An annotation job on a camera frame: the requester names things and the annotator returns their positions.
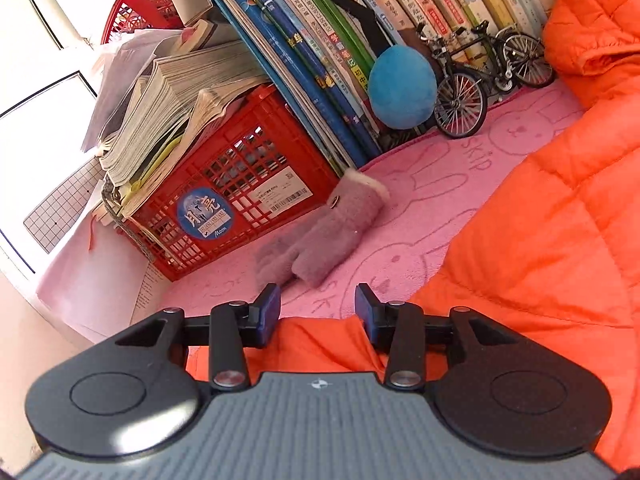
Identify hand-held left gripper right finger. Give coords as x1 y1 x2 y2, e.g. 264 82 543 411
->
354 283 521 390

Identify loose white paper sheets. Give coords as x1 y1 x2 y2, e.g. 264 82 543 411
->
37 200 166 326

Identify grid-lined paper board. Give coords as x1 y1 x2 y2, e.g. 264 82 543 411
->
24 157 106 255

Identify red mesh basket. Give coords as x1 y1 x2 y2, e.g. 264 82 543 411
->
100 0 176 46

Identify row of upright books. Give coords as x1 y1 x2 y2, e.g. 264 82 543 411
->
197 0 586 171

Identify red plastic crate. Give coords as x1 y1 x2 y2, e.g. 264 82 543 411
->
114 84 341 282

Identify purple fuzzy glove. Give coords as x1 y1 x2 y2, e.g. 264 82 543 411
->
255 230 313 293
292 169 391 288

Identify orange down jacket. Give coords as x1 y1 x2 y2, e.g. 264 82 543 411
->
187 0 640 473

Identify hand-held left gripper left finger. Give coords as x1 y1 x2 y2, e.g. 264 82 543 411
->
116 283 282 392

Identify black model bicycle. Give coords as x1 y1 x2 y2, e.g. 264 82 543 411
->
416 21 556 140

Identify stack of workbooks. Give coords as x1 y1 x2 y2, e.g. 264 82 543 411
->
80 20 273 211

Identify pink rabbit-print blanket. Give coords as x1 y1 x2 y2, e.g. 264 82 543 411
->
82 77 586 346

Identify blue plush ball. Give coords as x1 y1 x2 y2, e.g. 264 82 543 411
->
368 44 445 130

